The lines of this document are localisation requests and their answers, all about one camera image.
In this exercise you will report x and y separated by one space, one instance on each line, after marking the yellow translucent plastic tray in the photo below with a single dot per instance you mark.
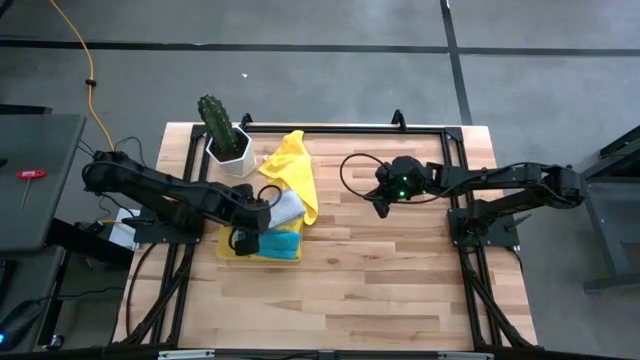
225 245

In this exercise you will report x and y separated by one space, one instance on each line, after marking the black aluminium table frame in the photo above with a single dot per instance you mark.
325 129

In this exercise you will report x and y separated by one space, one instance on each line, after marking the white box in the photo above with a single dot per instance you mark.
120 229

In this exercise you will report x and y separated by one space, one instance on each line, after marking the white hexagonal plant pot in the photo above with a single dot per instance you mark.
245 162

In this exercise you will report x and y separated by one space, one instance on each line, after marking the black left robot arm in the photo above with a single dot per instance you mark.
165 192

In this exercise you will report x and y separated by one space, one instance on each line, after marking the teal microfiber towel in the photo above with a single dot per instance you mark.
280 245

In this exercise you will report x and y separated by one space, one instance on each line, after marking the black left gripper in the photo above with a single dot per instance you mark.
255 215

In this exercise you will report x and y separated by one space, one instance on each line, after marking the dark metal stand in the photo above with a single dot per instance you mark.
607 240

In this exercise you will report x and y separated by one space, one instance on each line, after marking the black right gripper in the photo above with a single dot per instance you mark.
410 177

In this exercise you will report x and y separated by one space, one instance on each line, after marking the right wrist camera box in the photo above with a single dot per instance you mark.
383 173

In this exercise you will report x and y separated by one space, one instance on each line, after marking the grey side table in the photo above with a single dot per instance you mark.
40 150

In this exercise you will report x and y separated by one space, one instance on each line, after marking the grey microfiber towel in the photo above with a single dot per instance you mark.
287 209

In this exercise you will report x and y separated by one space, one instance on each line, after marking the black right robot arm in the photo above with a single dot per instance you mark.
510 182

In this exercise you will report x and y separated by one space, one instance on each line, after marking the green cactus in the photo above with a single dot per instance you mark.
217 122

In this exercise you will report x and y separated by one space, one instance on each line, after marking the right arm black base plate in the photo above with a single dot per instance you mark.
500 235

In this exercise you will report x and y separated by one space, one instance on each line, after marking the black low shelf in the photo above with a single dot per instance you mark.
85 242

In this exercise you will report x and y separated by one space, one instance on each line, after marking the silver frame bracket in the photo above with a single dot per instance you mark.
465 356
185 355

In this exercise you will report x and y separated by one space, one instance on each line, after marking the black computer mouse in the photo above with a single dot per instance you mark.
20 322

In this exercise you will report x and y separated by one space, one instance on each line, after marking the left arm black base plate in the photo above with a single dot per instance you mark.
150 234

